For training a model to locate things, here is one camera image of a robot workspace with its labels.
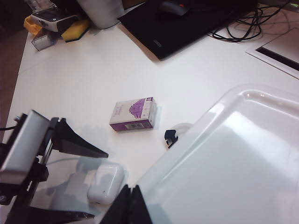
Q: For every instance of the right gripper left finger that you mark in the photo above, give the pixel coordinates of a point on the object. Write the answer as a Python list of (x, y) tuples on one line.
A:
[(120, 210)]

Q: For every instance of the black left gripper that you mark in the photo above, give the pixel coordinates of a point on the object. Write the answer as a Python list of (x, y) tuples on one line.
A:
[(25, 196)]

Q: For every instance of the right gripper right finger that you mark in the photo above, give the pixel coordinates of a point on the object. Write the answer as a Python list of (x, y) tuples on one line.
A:
[(140, 210)]

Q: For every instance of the white earphone charging case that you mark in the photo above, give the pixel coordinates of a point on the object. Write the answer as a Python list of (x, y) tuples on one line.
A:
[(107, 182)]

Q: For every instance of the white plastic drawer cabinet frame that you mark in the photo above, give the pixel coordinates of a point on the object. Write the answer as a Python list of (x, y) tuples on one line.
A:
[(222, 163)]

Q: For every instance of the small black plastic clip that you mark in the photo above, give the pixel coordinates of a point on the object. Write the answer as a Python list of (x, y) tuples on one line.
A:
[(170, 135)]

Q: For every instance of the purple and white box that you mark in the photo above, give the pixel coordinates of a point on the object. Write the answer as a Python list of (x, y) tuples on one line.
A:
[(133, 114)]

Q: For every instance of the clear plastic box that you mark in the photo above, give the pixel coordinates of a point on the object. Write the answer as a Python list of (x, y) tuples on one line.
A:
[(42, 42)]

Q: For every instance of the yellow sponge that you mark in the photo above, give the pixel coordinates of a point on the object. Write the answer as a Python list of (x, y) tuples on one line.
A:
[(74, 30)]

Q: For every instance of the yellow cloth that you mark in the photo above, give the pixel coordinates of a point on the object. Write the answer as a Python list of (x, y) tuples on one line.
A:
[(31, 26)]

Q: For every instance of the white and black label printer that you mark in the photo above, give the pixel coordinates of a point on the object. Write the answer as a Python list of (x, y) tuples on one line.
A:
[(51, 21)]

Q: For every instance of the white cylinder container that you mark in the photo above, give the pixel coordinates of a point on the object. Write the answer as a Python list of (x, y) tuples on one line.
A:
[(100, 14)]

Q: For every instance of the black laptop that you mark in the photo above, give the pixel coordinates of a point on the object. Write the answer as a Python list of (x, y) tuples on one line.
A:
[(175, 35)]

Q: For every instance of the black computer mouse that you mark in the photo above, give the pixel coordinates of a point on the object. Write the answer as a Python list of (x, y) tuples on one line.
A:
[(174, 7)]

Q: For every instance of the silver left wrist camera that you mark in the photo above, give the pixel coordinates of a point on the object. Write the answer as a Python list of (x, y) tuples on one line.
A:
[(23, 144)]

